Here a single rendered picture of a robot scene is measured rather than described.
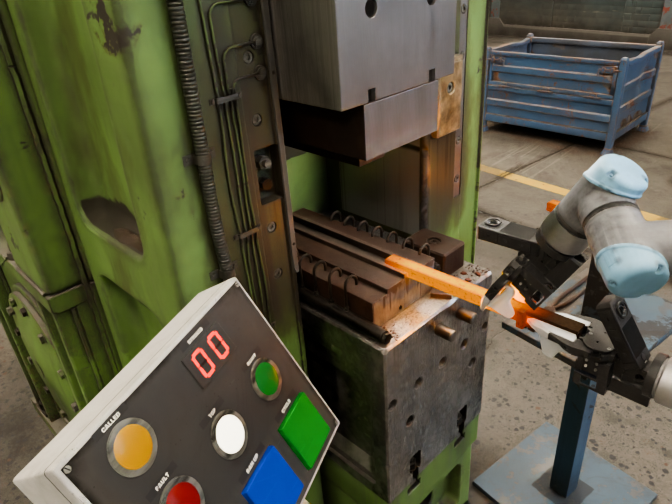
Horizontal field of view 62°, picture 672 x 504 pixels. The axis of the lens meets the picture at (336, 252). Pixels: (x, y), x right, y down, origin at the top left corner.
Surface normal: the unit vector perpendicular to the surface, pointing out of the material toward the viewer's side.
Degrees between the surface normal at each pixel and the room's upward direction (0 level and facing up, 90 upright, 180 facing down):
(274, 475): 60
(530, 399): 0
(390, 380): 90
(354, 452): 42
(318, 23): 90
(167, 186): 90
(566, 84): 89
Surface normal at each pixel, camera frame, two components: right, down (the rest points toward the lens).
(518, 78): -0.70, 0.38
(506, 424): -0.07, -0.87
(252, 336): 0.78, -0.33
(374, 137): 0.70, 0.31
